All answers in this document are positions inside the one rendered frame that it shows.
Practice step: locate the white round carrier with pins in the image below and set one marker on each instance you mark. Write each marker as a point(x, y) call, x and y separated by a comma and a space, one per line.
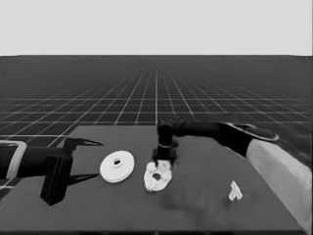
point(161, 186)

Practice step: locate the large thick white disc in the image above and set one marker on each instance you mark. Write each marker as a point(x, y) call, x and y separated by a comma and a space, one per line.
point(111, 173)

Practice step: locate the small white T-shaped piece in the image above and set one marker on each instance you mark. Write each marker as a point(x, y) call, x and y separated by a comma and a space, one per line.
point(234, 192)

